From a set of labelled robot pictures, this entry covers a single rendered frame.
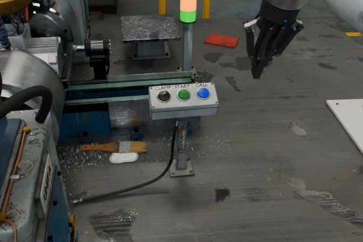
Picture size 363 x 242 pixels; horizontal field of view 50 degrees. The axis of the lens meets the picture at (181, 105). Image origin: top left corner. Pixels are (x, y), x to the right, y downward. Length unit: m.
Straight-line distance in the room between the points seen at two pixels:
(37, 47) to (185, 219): 0.63
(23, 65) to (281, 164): 0.76
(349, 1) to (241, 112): 0.84
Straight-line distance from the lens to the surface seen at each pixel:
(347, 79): 1.73
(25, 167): 0.66
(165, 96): 0.96
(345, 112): 1.50
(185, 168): 1.14
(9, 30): 1.27
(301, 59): 1.83
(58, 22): 1.36
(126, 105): 1.21
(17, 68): 0.97
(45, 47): 1.18
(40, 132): 0.74
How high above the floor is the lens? 1.59
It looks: 34 degrees down
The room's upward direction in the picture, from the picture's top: 1 degrees clockwise
